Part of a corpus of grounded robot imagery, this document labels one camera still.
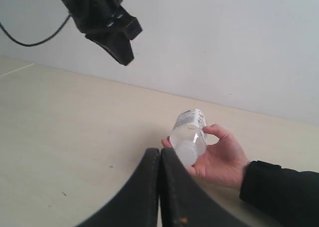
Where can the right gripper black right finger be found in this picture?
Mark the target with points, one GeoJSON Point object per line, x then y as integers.
{"type": "Point", "coordinates": [183, 203]}

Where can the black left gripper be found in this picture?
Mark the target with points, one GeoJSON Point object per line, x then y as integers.
{"type": "Point", "coordinates": [108, 24]}

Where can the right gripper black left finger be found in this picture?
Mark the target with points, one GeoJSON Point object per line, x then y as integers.
{"type": "Point", "coordinates": [136, 204]}

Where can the clear bottle white square label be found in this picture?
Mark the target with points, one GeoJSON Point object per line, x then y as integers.
{"type": "Point", "coordinates": [188, 138]}

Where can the person's open bare hand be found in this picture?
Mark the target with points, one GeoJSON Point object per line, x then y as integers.
{"type": "Point", "coordinates": [223, 163]}

